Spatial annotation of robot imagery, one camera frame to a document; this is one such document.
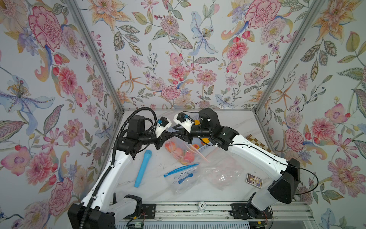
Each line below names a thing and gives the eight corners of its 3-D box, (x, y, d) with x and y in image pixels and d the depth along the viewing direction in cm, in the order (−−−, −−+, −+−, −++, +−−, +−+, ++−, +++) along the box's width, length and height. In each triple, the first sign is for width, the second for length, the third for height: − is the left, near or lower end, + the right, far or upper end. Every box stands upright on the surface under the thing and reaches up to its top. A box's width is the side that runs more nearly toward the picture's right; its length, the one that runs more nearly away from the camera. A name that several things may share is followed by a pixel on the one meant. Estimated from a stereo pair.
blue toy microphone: (133, 187, 84) (132, 185, 81) (146, 151, 98) (145, 149, 96) (140, 188, 83) (139, 186, 81) (152, 152, 98) (151, 150, 96)
